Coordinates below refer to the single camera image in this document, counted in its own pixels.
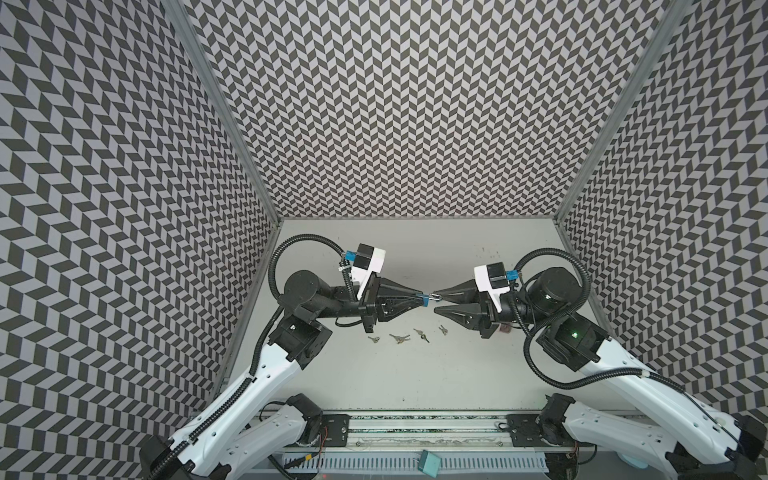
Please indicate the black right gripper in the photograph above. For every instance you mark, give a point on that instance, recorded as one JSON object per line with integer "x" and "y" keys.
{"x": 488, "y": 311}

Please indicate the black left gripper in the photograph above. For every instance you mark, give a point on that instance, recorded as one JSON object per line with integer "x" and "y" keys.
{"x": 390, "y": 302}

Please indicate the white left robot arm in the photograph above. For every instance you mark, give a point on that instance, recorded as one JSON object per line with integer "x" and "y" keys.
{"x": 226, "y": 440}

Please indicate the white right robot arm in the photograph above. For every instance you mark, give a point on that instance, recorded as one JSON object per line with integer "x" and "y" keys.
{"x": 605, "y": 396}

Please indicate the teal square block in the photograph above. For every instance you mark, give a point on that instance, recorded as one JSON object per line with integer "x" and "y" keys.
{"x": 429, "y": 464}

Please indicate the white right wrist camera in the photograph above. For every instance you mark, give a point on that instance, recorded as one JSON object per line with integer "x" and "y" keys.
{"x": 494, "y": 279}

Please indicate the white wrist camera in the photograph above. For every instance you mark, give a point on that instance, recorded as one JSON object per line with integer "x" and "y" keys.
{"x": 494, "y": 279}
{"x": 365, "y": 262}

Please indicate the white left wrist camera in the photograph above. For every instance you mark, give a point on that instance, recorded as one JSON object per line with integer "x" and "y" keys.
{"x": 365, "y": 262}

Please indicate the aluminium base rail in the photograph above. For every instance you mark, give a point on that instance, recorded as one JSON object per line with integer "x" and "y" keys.
{"x": 444, "y": 430}

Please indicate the aluminium left corner post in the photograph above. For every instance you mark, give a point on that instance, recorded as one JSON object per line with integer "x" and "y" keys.
{"x": 177, "y": 15}

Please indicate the aluminium corner post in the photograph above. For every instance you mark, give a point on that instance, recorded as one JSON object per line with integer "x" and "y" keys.
{"x": 661, "y": 37}
{"x": 177, "y": 15}

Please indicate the aluminium right corner post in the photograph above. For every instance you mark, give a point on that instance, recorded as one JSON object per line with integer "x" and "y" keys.
{"x": 661, "y": 37}

